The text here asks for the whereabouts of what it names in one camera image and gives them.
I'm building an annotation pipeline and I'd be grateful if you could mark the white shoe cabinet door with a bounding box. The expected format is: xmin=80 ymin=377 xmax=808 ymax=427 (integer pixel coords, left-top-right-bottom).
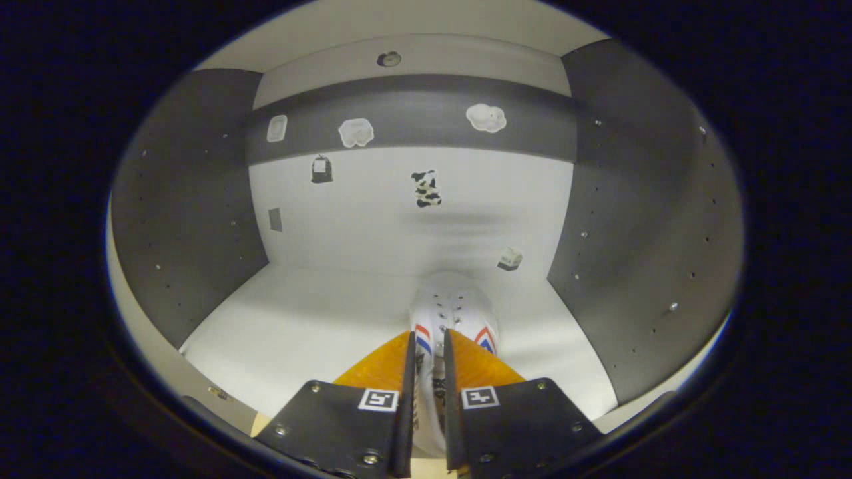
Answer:
xmin=591 ymin=313 xmax=734 ymax=434
xmin=106 ymin=200 xmax=260 ymax=436

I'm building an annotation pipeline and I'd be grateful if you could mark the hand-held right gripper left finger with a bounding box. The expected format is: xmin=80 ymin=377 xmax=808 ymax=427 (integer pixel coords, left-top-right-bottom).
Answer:
xmin=255 ymin=331 xmax=417 ymax=478

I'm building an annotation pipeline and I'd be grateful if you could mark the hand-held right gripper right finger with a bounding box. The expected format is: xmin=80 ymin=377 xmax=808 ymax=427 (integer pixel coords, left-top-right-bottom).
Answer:
xmin=443 ymin=328 xmax=603 ymax=478

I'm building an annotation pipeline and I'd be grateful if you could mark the white striped shoe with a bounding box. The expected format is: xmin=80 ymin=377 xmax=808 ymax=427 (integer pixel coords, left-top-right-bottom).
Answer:
xmin=407 ymin=269 xmax=500 ymax=460

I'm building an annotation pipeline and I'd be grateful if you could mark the white grey shoe cabinet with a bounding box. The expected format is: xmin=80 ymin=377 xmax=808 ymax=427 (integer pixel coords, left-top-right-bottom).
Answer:
xmin=106 ymin=0 xmax=746 ymax=460

